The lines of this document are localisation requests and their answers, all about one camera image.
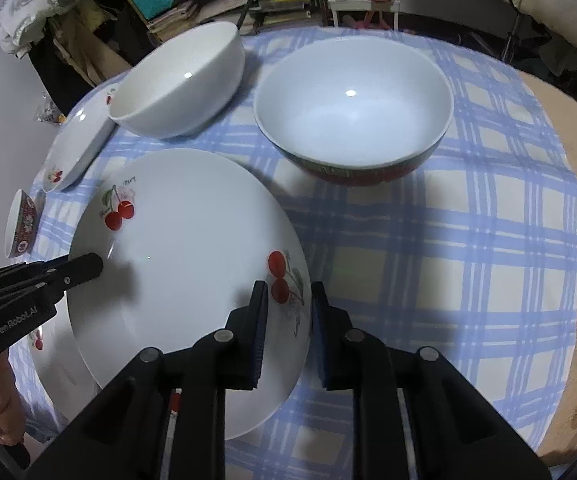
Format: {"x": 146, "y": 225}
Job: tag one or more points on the white cherry print plate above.
{"x": 183, "y": 260}
{"x": 76, "y": 145}
{"x": 53, "y": 360}

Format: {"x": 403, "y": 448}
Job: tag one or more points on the person's left hand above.
{"x": 1, "y": 400}

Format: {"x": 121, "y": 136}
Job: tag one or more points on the pile of books and magazines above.
{"x": 283, "y": 7}

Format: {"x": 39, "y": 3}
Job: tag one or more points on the large red rimmed bowl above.
{"x": 348, "y": 120}

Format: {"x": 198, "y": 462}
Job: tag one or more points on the small red patterned bowl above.
{"x": 23, "y": 225}

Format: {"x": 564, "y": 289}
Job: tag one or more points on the clear plastic snack bag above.
{"x": 48, "y": 110}

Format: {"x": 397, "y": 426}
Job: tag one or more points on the blue checked cloth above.
{"x": 393, "y": 260}

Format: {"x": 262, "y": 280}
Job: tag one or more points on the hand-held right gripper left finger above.
{"x": 257, "y": 340}

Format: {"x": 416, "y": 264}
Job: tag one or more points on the stack of worn books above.
{"x": 173, "y": 22}

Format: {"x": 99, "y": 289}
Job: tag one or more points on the beige coat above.
{"x": 93, "y": 55}

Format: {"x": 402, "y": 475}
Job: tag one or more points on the white puffer jacket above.
{"x": 33, "y": 5}

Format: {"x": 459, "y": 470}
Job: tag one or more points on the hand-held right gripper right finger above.
{"x": 319, "y": 345}

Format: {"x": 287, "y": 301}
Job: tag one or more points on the plain white bowl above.
{"x": 178, "y": 80}

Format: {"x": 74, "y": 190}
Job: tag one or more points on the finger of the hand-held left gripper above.
{"x": 81, "y": 268}

